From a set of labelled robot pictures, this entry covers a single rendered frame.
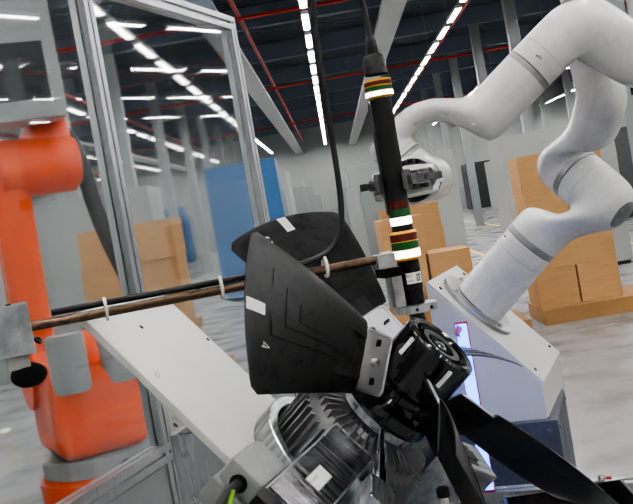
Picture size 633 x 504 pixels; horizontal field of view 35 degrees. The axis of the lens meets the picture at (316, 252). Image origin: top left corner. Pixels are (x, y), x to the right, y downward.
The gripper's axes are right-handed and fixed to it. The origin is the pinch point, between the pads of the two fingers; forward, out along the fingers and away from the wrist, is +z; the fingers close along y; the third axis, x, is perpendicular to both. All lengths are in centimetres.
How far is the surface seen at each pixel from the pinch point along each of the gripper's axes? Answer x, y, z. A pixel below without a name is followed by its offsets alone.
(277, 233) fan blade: -5.0, 20.0, 1.0
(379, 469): -37.3, 1.5, 28.9
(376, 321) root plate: -20.7, 5.0, 5.2
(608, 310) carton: -135, 7, -816
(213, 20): 56, 69, -113
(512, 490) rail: -61, -5, -35
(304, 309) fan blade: -15.1, 8.0, 28.8
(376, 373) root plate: -26.7, 3.2, 16.7
